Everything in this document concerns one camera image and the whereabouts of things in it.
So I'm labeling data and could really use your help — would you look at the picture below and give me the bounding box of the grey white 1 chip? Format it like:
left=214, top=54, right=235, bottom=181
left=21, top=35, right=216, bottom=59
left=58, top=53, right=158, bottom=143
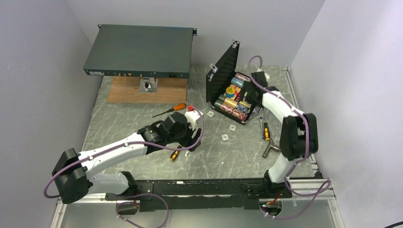
left=229, top=124, right=237, bottom=131

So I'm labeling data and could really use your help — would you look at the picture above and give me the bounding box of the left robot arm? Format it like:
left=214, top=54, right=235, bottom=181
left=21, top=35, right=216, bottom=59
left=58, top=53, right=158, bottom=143
left=47, top=110, right=204, bottom=204

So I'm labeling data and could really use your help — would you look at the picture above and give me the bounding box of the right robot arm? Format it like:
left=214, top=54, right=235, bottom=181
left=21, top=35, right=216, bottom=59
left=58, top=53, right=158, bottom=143
left=250, top=71, right=318, bottom=197

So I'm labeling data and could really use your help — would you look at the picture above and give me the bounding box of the blue yellow dealer button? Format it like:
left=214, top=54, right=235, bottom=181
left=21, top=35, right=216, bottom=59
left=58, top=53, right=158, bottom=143
left=225, top=86, right=236, bottom=98

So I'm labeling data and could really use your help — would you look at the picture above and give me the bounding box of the black poker chip case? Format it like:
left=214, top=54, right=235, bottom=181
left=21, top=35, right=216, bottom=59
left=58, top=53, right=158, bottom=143
left=206, top=40, right=256, bottom=125

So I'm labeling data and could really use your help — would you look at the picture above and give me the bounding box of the silver metal stand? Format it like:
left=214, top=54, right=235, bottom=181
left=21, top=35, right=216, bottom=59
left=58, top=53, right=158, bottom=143
left=139, top=77, right=158, bottom=93

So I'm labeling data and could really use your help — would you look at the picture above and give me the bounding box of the grey metal T wrench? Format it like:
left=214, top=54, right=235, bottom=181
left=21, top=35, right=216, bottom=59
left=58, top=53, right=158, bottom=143
left=262, top=138, right=280, bottom=158

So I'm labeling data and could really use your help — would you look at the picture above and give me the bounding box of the wooden board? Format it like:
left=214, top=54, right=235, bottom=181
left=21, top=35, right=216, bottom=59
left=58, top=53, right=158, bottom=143
left=107, top=77, right=188, bottom=104

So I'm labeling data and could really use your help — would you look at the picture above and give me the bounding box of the dark green rack server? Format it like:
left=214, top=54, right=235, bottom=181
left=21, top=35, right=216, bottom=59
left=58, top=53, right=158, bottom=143
left=83, top=24, right=197, bottom=79

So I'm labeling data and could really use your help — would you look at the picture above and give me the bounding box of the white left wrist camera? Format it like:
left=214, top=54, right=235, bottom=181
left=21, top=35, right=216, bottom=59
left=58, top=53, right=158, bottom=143
left=185, top=105, right=200, bottom=130

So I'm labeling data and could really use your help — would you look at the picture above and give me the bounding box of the orange handle screwdriver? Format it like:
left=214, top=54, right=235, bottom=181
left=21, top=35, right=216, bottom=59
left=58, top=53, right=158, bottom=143
left=153, top=103, right=186, bottom=118

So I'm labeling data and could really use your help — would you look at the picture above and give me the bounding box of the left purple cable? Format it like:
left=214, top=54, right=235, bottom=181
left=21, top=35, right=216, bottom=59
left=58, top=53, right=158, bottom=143
left=43, top=106, right=205, bottom=199

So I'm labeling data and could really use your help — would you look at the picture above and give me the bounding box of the purple cable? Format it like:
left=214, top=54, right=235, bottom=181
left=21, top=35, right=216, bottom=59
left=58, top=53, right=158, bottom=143
left=43, top=106, right=205, bottom=199
left=248, top=56, right=332, bottom=221

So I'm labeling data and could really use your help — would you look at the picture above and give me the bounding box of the yellow black handle screwdriver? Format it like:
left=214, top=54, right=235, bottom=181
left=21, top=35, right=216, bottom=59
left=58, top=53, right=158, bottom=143
left=170, top=151, right=180, bottom=161

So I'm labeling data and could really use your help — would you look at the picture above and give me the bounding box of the yellow black handle tool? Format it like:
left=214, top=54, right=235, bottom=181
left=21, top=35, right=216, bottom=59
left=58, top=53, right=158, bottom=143
left=261, top=121, right=270, bottom=141

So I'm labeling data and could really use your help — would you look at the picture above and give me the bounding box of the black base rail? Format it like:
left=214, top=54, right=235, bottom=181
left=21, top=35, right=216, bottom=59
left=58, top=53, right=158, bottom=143
left=104, top=178, right=293, bottom=211

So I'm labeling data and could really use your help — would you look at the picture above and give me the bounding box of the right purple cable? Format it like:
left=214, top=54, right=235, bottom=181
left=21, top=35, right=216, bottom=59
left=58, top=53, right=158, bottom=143
left=248, top=56, right=332, bottom=221

